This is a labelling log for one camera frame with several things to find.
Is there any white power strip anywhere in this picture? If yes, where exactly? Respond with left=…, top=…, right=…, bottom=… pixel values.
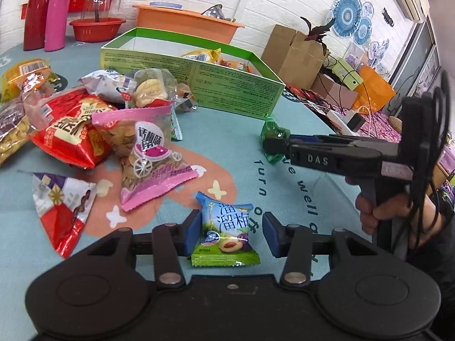
left=326, top=109, right=356, bottom=132

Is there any dark red plant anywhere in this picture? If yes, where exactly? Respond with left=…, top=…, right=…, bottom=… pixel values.
left=300, top=16, right=336, bottom=55

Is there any metal bowl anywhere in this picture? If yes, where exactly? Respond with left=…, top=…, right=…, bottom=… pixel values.
left=201, top=4, right=233, bottom=22

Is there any large blue paper fan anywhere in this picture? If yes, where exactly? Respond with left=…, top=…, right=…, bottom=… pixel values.
left=332, top=0, right=362, bottom=38

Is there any small brown cardboard box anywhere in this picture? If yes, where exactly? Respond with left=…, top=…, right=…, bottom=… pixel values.
left=311, top=73, right=359, bottom=109

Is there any pink seed snack packet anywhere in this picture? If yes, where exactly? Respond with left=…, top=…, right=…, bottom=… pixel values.
left=92, top=102, right=199, bottom=213

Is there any blue green plum snack packet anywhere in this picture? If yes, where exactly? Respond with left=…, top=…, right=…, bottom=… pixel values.
left=191, top=191, right=261, bottom=268

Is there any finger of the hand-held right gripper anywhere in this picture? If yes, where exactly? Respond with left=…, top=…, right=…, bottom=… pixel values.
left=262, top=135, right=291, bottom=157

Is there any large brown cardboard box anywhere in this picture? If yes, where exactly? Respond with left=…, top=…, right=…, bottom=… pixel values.
left=261, top=24, right=329, bottom=89

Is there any orange bag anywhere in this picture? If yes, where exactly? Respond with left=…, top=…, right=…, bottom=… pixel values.
left=352, top=65, right=396, bottom=114

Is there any small green candy packet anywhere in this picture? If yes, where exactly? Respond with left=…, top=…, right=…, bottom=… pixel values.
left=260, top=115, right=290, bottom=165

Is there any pink patterned cloth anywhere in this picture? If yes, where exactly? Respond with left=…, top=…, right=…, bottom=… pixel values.
left=302, top=92, right=409, bottom=143

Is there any red plastic basin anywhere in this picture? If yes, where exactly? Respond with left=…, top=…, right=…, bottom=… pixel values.
left=69, top=18, right=126, bottom=42

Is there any small dark snack packet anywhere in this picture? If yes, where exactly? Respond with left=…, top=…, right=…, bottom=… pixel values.
left=177, top=92, right=198, bottom=112

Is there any black power adapter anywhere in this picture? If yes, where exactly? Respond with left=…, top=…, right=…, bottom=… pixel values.
left=346, top=114, right=367, bottom=133

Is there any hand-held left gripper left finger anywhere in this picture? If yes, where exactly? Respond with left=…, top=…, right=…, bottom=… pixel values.
left=85, top=209, right=202, bottom=290

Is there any clear cookie snack packet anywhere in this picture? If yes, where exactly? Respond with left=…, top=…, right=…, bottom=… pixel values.
left=133, top=68, right=194, bottom=109

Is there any small green box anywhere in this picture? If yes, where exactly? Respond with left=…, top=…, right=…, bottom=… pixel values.
left=329, top=58, right=361, bottom=89

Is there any orange plastic basin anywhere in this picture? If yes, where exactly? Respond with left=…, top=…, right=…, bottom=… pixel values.
left=133, top=3, right=245, bottom=45

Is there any person's right forearm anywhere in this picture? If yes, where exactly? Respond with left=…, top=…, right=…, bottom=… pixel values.
left=405, top=188, right=455, bottom=286

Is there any red patterned cloth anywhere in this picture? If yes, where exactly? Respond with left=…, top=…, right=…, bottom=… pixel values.
left=284, top=83, right=322, bottom=106

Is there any red white triangular snack packet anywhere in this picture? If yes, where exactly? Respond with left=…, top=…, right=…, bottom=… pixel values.
left=32, top=172, right=97, bottom=259

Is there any white printed snack packet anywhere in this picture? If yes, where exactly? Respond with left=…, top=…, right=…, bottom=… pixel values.
left=79, top=69, right=137, bottom=109

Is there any red thermos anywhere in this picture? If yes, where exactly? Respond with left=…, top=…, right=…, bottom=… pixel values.
left=23, top=0, right=66, bottom=51

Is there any brown gold snack packet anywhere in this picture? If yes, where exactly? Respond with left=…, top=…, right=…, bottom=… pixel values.
left=0, top=74, right=48, bottom=166

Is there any yellow orange snack packet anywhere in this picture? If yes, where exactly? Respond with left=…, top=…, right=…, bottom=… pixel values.
left=0, top=59, right=70, bottom=103

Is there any person's right hand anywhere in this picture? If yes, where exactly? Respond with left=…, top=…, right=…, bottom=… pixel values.
left=355, top=190, right=433, bottom=250

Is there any green cardboard box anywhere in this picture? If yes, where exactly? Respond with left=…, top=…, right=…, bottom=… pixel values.
left=100, top=26, right=286, bottom=119

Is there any dark window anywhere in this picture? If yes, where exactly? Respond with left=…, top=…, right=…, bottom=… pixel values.
left=389, top=18, right=441, bottom=96

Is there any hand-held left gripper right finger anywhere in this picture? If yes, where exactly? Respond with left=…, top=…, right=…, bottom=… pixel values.
left=262, top=212, right=379, bottom=288

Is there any pink bottle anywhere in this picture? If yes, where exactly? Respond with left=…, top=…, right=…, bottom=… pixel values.
left=44, top=0, right=73, bottom=52

